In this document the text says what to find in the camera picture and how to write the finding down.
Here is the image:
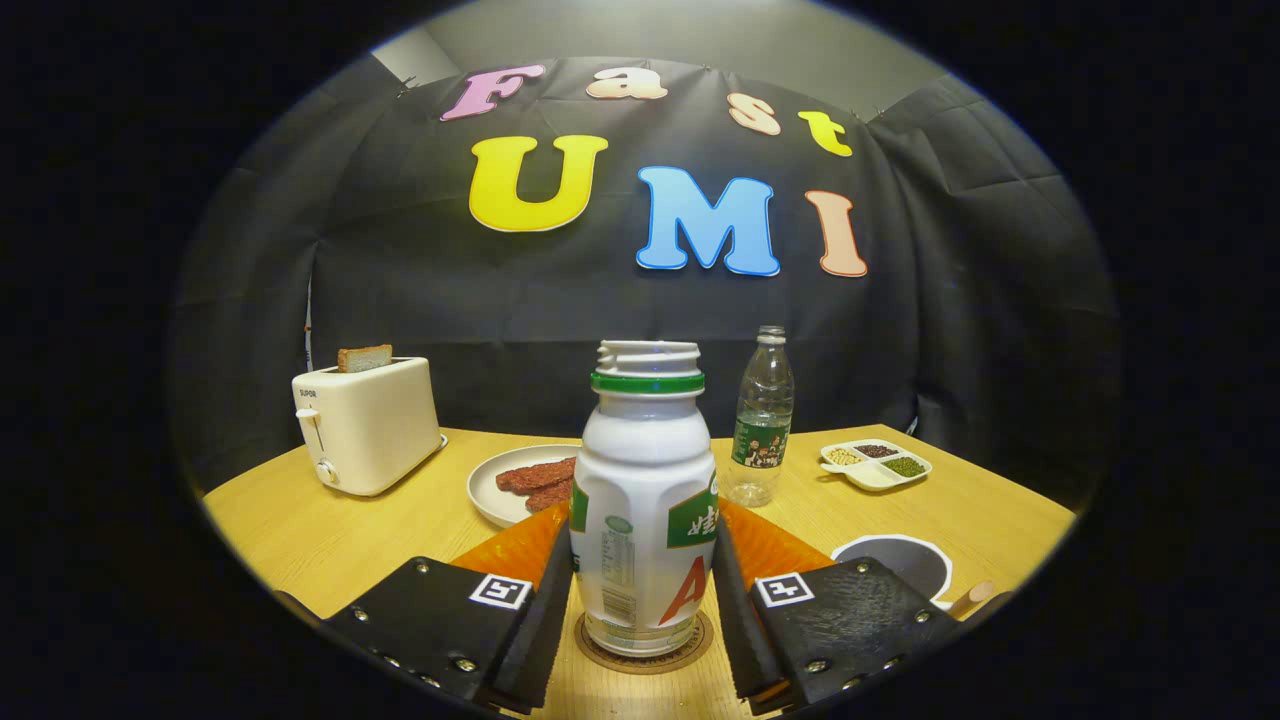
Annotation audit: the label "white juice bottle green label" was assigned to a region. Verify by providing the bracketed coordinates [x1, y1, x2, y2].
[568, 340, 721, 658]

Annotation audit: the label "white cup wooden handle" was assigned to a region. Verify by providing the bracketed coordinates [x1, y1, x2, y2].
[830, 533, 1001, 613]

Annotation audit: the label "clear plastic water bottle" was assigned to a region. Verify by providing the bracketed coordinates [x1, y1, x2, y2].
[727, 325, 796, 508]

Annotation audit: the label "round white plate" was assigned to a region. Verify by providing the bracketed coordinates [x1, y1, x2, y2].
[467, 444, 583, 529]

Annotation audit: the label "wooden table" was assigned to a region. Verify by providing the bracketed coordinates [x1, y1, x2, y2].
[200, 428, 1079, 720]

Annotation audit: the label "round cork coaster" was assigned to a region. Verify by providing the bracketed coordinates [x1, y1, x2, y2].
[574, 608, 715, 676]

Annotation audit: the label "cream white toaster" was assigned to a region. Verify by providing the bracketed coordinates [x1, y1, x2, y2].
[291, 357, 448, 498]

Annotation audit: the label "red meat strips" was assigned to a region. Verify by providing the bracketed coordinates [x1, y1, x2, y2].
[495, 457, 578, 513]

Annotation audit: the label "white divided dish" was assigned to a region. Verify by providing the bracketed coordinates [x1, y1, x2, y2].
[820, 438, 933, 493]

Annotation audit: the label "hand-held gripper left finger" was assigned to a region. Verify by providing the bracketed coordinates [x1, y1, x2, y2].
[322, 500, 576, 716]

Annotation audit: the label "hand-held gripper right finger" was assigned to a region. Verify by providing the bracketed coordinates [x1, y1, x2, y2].
[712, 500, 966, 716]

